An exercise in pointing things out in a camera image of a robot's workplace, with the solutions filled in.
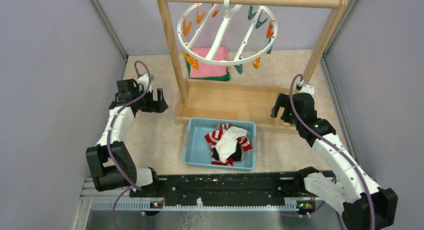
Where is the light blue plastic basket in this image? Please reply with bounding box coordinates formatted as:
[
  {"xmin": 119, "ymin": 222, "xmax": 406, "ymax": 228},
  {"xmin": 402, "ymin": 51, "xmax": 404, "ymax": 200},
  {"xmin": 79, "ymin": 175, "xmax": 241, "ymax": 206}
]
[{"xmin": 182, "ymin": 118, "xmax": 257, "ymax": 172}]

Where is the red white striped sock back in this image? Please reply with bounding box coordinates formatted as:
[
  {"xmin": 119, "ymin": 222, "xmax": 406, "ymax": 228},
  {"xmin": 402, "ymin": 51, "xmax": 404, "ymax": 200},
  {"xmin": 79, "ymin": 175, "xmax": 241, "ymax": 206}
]
[{"xmin": 204, "ymin": 129, "xmax": 253, "ymax": 151}]

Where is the red white striped sock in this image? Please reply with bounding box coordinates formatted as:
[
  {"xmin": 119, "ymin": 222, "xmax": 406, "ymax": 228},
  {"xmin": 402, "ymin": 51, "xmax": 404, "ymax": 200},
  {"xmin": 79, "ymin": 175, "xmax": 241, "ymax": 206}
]
[
  {"xmin": 211, "ymin": 158, "xmax": 234, "ymax": 166},
  {"xmin": 204, "ymin": 129, "xmax": 253, "ymax": 151}
]

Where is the black sock back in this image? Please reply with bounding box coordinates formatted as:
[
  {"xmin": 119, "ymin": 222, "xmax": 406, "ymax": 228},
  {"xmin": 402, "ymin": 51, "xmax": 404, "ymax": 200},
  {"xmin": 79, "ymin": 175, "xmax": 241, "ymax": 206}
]
[{"xmin": 212, "ymin": 149, "xmax": 243, "ymax": 163}]

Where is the white round clip hanger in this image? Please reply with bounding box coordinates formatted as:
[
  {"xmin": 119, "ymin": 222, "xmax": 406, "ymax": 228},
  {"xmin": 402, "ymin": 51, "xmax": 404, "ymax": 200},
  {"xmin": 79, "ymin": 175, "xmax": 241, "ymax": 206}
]
[{"xmin": 176, "ymin": 0, "xmax": 278, "ymax": 67}]

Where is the grey striped cuff sock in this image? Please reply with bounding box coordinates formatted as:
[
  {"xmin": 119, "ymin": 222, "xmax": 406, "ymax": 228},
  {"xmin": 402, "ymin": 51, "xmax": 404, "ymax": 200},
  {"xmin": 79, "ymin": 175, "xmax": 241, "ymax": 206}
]
[{"xmin": 215, "ymin": 123, "xmax": 233, "ymax": 130}]

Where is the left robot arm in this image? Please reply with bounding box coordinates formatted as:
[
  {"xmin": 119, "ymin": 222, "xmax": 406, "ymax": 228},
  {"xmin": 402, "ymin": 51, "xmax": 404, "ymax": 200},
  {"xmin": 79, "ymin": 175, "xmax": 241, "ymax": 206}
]
[{"xmin": 85, "ymin": 74, "xmax": 168, "ymax": 197}]

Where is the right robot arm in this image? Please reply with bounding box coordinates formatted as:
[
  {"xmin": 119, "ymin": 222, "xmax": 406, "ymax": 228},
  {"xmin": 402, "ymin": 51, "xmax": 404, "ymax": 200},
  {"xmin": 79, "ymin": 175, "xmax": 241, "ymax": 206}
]
[{"xmin": 271, "ymin": 93, "xmax": 398, "ymax": 229}]

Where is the wooden hanger rack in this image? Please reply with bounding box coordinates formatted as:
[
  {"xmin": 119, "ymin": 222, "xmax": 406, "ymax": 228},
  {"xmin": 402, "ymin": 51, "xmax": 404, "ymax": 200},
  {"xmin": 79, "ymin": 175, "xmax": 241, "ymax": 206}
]
[{"xmin": 157, "ymin": 0, "xmax": 349, "ymax": 134}]

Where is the orange clothespin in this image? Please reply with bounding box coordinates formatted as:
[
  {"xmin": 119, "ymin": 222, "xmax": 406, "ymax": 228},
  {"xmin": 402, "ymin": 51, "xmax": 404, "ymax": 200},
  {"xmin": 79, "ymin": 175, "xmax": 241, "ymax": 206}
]
[
  {"xmin": 182, "ymin": 17, "xmax": 192, "ymax": 37},
  {"xmin": 181, "ymin": 51, "xmax": 199, "ymax": 70},
  {"xmin": 252, "ymin": 51, "xmax": 261, "ymax": 69}
]

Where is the teal clothespin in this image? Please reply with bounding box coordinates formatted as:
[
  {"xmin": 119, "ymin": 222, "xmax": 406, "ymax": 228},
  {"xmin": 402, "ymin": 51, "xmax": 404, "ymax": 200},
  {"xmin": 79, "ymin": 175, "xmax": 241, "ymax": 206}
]
[{"xmin": 233, "ymin": 56, "xmax": 244, "ymax": 75}]

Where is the pink folded cloth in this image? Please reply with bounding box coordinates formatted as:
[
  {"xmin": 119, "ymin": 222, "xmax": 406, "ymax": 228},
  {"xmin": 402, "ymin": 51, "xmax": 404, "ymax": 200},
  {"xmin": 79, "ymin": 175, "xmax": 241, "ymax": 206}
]
[{"xmin": 189, "ymin": 46, "xmax": 229, "ymax": 78}]

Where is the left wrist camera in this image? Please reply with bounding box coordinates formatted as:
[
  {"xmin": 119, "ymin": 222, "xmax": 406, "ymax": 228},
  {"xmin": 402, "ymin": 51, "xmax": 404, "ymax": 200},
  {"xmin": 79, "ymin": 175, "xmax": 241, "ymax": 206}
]
[{"xmin": 136, "ymin": 74, "xmax": 154, "ymax": 92}]

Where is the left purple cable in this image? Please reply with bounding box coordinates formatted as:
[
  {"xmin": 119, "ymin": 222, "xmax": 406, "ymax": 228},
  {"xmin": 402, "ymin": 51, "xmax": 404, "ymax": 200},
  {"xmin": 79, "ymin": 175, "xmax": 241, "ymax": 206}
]
[{"xmin": 106, "ymin": 60, "xmax": 153, "ymax": 230}]

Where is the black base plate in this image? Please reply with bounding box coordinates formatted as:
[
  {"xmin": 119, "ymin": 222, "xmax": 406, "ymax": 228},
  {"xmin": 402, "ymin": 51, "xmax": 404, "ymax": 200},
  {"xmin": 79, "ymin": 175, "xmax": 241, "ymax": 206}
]
[{"xmin": 129, "ymin": 171, "xmax": 312, "ymax": 207}]

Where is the aluminium rail frame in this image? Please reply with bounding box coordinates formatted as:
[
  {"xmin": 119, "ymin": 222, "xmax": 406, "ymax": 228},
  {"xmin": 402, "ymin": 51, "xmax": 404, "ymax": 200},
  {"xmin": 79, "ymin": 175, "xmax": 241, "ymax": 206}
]
[{"xmin": 71, "ymin": 177, "xmax": 393, "ymax": 230}]

